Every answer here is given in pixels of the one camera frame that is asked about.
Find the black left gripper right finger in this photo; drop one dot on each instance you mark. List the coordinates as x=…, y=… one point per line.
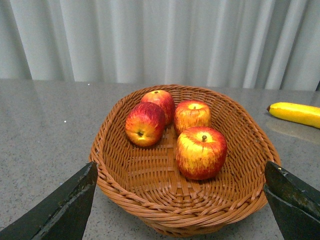
x=294, y=203

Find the large red-yellow apple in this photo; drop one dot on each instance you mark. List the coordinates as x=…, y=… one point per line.
x=201, y=152

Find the small red-yellow apple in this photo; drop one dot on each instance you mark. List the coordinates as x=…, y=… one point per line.
x=191, y=113

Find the large yellow banana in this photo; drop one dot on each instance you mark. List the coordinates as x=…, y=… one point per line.
x=297, y=113

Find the white pleated curtain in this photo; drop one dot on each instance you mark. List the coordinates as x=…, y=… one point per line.
x=269, y=44

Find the left brown wicker basket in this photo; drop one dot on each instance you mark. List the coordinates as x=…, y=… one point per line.
x=146, y=182

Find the dark red apple front-left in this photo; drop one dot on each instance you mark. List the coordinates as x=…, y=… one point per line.
x=145, y=124

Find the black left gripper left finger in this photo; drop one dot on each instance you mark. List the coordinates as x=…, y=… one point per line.
x=62, y=215

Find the red apple back of basket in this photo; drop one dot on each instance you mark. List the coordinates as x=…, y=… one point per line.
x=164, y=100

